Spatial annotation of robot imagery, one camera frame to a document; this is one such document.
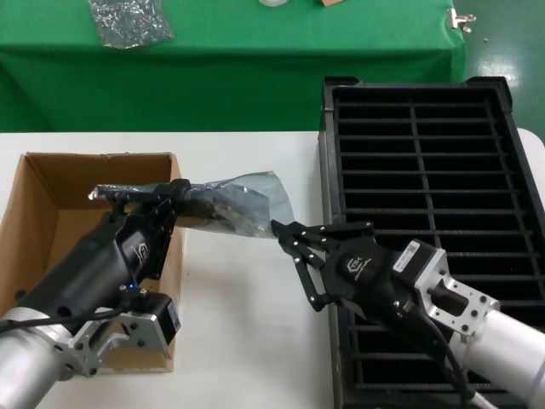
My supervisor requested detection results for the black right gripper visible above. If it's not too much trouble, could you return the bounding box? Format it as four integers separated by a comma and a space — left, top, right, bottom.
270, 219, 427, 329

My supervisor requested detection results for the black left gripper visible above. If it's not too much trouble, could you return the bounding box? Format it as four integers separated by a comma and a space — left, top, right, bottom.
11, 178, 192, 336

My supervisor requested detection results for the grey translucent antistatic bag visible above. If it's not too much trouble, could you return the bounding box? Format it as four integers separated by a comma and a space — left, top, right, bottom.
86, 169, 295, 241

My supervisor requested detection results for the brown open cardboard box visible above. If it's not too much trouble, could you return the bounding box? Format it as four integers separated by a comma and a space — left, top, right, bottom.
0, 151, 189, 374

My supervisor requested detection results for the black slotted plastic container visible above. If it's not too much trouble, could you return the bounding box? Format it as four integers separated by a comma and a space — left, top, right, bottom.
316, 76, 545, 409

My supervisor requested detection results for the green tablecloth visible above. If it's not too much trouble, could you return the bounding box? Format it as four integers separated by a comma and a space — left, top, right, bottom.
0, 0, 470, 134

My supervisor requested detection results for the crumpled silver antistatic bag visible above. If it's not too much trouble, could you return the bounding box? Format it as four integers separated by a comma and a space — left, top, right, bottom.
88, 0, 176, 50

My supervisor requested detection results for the silver metal clip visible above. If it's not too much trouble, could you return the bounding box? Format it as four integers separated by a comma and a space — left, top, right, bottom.
447, 8, 478, 33

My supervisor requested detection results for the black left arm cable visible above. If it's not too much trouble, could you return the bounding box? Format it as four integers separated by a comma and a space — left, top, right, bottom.
0, 305, 125, 334

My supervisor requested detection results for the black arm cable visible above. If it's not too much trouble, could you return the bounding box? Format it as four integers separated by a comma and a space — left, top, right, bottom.
0, 305, 125, 334
395, 309, 491, 409

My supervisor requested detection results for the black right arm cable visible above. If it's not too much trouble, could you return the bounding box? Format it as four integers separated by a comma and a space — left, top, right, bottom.
395, 309, 491, 409

